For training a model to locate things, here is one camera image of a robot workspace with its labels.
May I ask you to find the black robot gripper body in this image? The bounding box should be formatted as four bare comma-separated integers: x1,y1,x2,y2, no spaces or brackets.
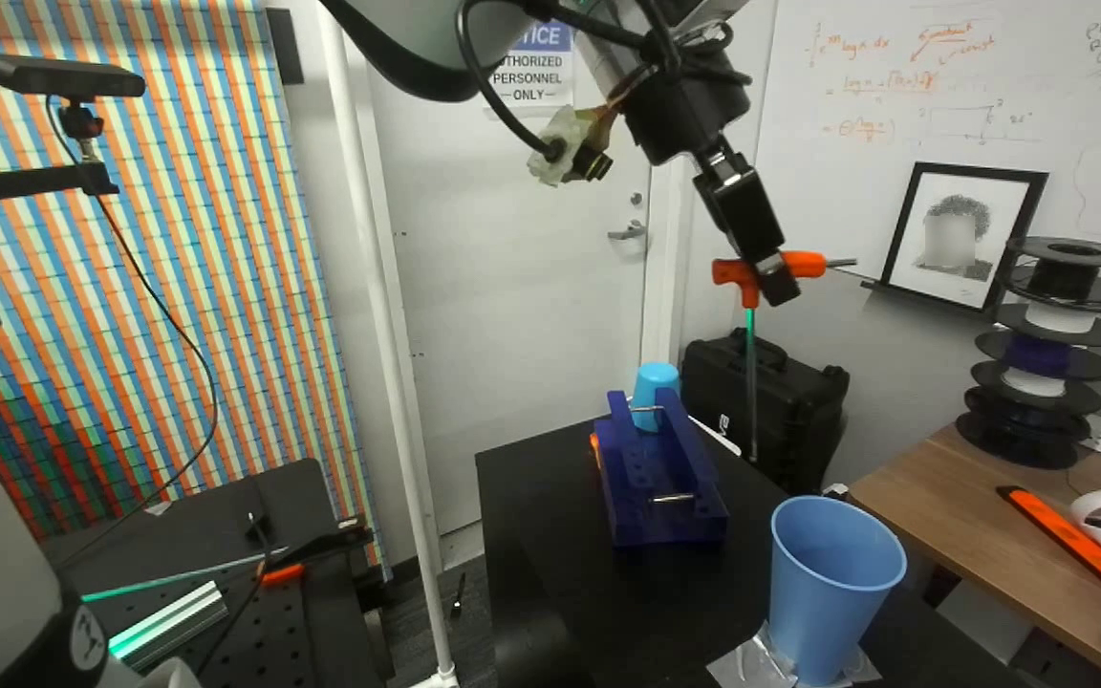
623,49,755,172

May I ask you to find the small light blue cup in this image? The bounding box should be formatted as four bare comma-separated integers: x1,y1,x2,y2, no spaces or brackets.
630,360,688,435

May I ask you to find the large light blue cup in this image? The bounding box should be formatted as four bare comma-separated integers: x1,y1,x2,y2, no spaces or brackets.
761,493,913,688

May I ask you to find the black hard carrying case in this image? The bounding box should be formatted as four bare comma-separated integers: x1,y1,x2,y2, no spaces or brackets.
677,327,851,497

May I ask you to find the blue white notice sign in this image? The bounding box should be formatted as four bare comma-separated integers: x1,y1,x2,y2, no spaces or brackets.
494,14,582,114

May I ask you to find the thin white stick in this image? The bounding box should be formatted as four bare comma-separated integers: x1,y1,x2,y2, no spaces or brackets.
679,411,744,462

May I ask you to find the black framed picture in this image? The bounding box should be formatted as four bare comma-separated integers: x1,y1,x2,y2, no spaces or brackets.
875,161,1051,316

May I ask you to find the dark blue plastic rack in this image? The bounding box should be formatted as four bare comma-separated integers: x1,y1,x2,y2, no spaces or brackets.
589,386,728,555

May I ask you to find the blue filament spool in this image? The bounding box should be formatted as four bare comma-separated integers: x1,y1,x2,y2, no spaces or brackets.
972,327,1101,386

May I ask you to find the white filament spool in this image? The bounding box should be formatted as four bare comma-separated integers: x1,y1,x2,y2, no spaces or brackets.
992,296,1101,351
967,360,1101,420

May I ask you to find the black filament spool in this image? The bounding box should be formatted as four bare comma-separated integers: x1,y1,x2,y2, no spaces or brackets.
1011,232,1101,316
953,386,1098,474

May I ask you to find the wooden side table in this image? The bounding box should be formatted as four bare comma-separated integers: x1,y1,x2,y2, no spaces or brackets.
846,425,1101,688

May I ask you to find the black square table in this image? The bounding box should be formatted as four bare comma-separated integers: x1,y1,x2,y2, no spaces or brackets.
468,417,1053,688

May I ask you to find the orange utility knife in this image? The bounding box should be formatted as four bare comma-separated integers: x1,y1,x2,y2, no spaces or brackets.
992,481,1101,594

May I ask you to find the white vertical pole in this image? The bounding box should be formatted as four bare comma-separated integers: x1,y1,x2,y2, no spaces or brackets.
314,0,463,688

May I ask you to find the orange black hand tool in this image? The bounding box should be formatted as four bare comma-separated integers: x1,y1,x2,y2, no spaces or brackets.
240,509,377,594

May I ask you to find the black perforated breadboard table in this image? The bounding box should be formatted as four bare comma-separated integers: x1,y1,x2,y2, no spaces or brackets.
36,454,391,688

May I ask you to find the green lit metal bar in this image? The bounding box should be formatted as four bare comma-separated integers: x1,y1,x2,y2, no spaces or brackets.
75,551,268,665

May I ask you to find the silver door handle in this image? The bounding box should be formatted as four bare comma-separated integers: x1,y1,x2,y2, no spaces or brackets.
607,188,654,250

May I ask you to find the white cable connector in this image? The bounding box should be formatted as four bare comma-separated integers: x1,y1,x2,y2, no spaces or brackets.
523,102,617,193

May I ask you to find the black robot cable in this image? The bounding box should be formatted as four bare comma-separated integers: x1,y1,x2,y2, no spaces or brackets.
451,0,569,163

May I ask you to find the white wall whiteboard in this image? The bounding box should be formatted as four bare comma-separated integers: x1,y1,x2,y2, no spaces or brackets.
740,0,1101,321

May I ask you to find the silver cup base plate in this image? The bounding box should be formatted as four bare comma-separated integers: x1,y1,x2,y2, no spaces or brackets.
700,632,886,688

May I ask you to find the colourful striped wall panel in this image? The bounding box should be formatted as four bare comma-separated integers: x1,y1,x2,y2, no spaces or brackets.
0,0,375,539

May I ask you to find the black camera cable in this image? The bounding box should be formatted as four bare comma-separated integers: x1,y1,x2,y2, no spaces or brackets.
40,95,222,505

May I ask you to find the black bar camera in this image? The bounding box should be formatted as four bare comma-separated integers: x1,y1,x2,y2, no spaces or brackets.
0,49,147,102

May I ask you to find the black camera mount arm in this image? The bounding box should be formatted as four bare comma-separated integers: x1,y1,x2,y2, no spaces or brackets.
0,95,122,211

